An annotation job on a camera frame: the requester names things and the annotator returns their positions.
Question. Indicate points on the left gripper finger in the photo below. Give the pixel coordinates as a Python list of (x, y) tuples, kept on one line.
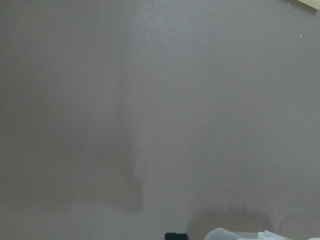
[(175, 236)]

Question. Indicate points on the clear plastic egg box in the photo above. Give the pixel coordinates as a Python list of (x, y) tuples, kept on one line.
[(224, 234)]

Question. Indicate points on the bamboo cutting board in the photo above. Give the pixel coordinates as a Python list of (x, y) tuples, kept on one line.
[(315, 4)]

